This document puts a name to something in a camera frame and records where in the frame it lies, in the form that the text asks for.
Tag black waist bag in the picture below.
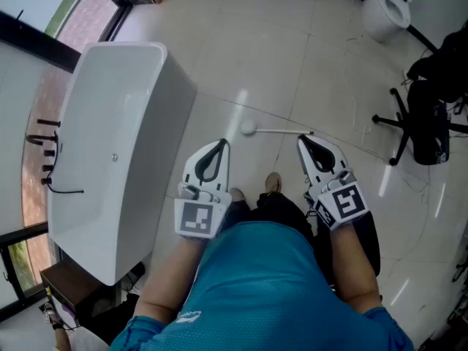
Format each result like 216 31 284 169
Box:
317 210 382 299

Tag person's right forearm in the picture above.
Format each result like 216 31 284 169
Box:
328 219 384 316

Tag black window frame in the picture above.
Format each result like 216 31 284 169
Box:
0 0 135 323

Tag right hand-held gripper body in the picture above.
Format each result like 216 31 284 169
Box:
305 168 369 231

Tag person's teal shirt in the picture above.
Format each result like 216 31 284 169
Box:
109 220 416 351

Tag black backpack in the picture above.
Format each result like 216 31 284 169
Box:
406 80 451 167

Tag white toilet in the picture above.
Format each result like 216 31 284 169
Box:
363 0 424 44

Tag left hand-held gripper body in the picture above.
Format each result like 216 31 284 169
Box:
174 182 233 240

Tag dark wooden side table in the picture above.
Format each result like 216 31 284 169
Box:
39 260 121 322

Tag person's left forearm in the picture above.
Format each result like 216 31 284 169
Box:
133 232 210 328

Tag white long-handled brush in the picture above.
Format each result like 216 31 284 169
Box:
239 120 315 137

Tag white bathtub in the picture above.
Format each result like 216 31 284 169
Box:
47 41 198 287

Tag black shower hose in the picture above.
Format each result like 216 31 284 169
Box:
46 130 85 195

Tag person's black trousers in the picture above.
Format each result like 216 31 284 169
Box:
219 192 316 241

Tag black office chair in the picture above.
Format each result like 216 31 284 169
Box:
371 87 468 167

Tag person's right shoe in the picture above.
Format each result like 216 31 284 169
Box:
265 172 282 197

